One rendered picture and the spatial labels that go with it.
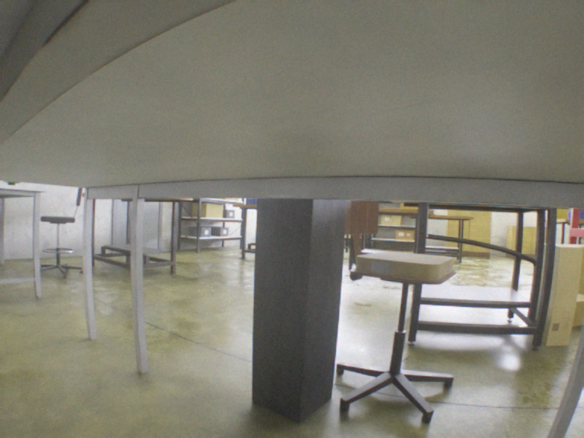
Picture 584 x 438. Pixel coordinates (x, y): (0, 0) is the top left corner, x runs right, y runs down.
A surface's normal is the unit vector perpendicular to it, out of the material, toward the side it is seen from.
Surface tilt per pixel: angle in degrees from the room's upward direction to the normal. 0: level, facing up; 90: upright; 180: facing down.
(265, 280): 90
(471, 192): 90
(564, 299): 90
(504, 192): 90
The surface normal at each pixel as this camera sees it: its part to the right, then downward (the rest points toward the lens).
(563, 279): -0.38, -0.02
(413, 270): -0.64, -0.03
